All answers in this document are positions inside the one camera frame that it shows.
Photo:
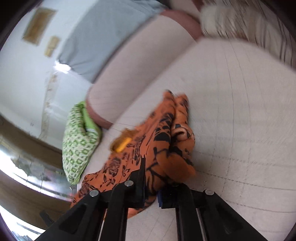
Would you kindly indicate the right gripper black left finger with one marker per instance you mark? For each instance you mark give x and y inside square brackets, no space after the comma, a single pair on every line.
[101,215]

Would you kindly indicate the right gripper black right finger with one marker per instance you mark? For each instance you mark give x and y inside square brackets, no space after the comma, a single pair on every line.
[205,215]

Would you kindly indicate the orange black floral garment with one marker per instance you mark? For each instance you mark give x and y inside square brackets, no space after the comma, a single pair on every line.
[164,141]

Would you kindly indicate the wooden glass door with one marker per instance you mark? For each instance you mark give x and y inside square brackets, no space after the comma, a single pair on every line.
[34,188]

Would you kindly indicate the green white patterned pillow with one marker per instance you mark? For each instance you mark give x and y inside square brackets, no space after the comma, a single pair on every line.
[81,138]

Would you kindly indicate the pink bolster cushion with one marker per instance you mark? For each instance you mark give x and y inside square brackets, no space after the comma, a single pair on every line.
[137,62]

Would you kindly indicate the grey blue pillow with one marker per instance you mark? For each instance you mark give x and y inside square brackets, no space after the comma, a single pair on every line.
[102,30]

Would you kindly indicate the beige striped blanket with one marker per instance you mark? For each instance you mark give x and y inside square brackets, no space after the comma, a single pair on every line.
[252,21]

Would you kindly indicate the small gold wall frame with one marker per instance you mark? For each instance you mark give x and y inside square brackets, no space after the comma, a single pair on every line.
[52,45]

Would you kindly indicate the large gold wall frame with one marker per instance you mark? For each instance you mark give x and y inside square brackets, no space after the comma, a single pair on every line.
[38,24]

